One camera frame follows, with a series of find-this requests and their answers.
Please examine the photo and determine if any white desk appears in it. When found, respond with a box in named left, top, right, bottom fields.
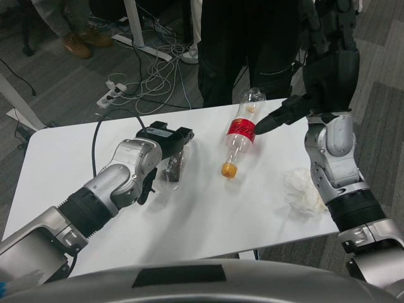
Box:
left=111, top=0, right=173, bottom=62

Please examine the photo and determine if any white power strip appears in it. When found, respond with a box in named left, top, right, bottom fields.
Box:
left=95, top=90, right=123, bottom=109

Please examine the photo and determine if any empty cola bottle red label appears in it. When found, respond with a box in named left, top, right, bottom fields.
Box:
left=219, top=87, right=267, bottom=179

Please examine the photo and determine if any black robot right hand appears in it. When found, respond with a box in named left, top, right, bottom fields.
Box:
left=253, top=0, right=361, bottom=134

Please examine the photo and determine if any clear bag with dark food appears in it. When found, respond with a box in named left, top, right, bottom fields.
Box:
left=157, top=143, right=194, bottom=203

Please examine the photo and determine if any person in white trousers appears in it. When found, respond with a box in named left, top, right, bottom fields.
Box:
left=182, top=0, right=203, bottom=64

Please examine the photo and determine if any black robot wrist cable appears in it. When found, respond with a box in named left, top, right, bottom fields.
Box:
left=91, top=108, right=146, bottom=178

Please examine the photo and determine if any white plug adapter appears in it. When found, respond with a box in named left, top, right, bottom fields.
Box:
left=105, top=80, right=128, bottom=95

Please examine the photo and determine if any crumpled white tissue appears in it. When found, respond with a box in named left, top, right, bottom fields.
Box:
left=282, top=168, right=326, bottom=216

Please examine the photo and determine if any person in grey trousers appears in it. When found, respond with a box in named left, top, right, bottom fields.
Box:
left=30, top=0, right=114, bottom=60

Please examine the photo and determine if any white desk leg frame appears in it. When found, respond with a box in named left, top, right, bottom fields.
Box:
left=0, top=73, right=49, bottom=131

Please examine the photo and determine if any person in dark green top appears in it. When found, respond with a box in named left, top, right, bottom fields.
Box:
left=196, top=0, right=304, bottom=109

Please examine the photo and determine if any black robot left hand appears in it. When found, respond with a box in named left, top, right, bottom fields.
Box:
left=135, top=121, right=194, bottom=206

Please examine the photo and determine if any white floor cable tangle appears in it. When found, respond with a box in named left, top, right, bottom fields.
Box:
left=134, top=40, right=194, bottom=115

